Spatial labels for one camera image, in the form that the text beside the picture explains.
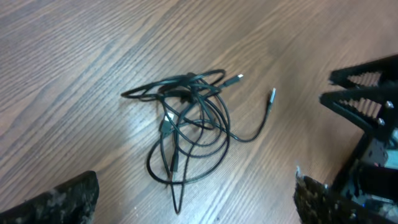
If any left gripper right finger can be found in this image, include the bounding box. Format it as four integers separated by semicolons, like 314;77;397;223
294;170;393;224

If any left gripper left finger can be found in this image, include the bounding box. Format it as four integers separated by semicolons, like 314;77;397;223
1;170;100;224

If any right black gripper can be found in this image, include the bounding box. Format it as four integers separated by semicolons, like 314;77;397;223
320;86;397;215

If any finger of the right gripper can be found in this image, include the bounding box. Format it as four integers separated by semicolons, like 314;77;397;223
329;55;397;88

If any black usb cable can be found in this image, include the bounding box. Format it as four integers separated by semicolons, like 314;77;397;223
120;68;277;187
146;74;244;215

